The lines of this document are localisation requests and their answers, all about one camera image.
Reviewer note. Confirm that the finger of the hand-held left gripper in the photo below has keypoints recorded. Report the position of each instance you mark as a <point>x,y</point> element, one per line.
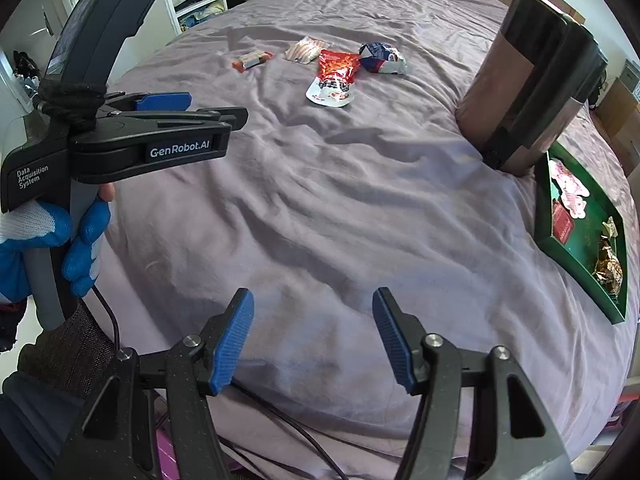
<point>160,101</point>
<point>185,150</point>

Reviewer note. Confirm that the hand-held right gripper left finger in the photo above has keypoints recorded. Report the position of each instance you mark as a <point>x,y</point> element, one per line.
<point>232,340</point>

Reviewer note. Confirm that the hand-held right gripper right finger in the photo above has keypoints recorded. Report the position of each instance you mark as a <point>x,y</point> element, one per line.
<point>392,340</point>

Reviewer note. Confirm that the small red and white snack bar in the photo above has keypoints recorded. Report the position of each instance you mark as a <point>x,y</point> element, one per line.
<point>252,60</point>

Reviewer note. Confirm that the pink striped snack packet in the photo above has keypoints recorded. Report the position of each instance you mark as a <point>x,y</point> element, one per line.
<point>302,50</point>

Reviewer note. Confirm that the red and white snack pouch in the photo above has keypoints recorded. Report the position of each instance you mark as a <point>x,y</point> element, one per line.
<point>335,75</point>

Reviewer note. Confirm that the red snack packet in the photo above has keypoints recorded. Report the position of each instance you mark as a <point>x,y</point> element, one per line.
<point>562,225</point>

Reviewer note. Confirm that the green tray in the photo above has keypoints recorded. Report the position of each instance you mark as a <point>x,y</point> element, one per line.
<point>582,250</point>

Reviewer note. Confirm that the blue and white snack packet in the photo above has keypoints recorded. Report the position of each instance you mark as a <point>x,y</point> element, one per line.
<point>382,57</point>

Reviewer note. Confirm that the brown snack packet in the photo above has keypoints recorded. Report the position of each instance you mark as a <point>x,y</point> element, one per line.
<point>607,267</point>

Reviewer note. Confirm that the pink cartoon snack packet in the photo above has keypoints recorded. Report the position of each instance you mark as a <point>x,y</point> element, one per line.
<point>567,185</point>

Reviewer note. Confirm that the small olive snack packet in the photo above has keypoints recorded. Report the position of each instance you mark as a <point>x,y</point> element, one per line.
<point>610,227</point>

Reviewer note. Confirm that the person's left forearm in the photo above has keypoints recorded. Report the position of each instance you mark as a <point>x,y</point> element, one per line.
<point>65,355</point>

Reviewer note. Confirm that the person's left hand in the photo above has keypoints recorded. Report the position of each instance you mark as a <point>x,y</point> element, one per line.
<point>87,240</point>

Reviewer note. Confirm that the folded clothes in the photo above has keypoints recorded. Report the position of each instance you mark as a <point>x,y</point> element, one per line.
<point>195,2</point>

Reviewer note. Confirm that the bed with purple sheet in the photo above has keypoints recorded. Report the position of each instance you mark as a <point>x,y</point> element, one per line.
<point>300,185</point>

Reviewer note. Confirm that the person's dark clothing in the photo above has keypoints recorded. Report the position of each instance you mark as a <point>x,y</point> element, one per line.
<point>30,425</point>

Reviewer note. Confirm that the brown and black electric kettle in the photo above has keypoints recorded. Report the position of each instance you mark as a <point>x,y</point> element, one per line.
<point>500,85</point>

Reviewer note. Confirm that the wooden dresser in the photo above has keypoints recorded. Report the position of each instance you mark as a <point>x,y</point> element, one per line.
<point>620,110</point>

